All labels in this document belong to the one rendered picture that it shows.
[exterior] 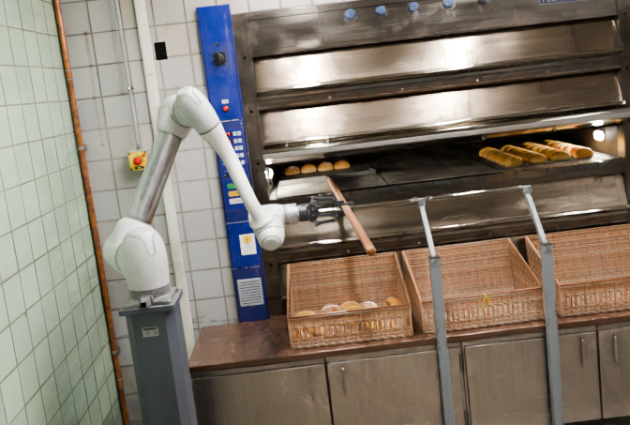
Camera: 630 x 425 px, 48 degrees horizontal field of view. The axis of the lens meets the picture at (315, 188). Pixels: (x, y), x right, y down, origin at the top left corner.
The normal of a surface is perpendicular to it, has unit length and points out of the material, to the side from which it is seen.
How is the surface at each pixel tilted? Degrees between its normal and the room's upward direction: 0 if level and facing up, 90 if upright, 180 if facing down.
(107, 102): 90
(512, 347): 91
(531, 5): 91
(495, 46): 69
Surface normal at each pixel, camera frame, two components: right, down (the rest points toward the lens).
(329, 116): -0.01, -0.18
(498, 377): 0.03, 0.11
